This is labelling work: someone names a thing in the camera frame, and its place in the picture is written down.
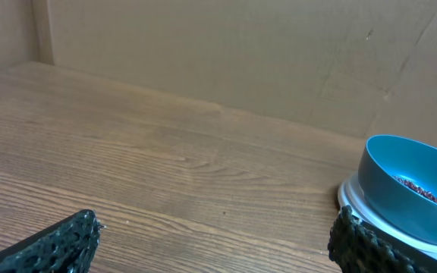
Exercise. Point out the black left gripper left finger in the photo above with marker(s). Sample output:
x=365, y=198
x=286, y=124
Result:
x=66, y=246

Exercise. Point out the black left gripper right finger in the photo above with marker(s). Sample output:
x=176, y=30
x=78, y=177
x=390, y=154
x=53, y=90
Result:
x=357, y=246

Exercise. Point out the white digital kitchen scale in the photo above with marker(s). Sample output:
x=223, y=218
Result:
x=351, y=197

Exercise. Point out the red beans in bowl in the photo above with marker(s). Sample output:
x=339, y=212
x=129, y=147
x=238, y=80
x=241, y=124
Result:
x=416, y=188

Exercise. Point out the blue metal bowl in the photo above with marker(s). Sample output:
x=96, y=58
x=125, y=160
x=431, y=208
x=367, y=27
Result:
x=385, y=156

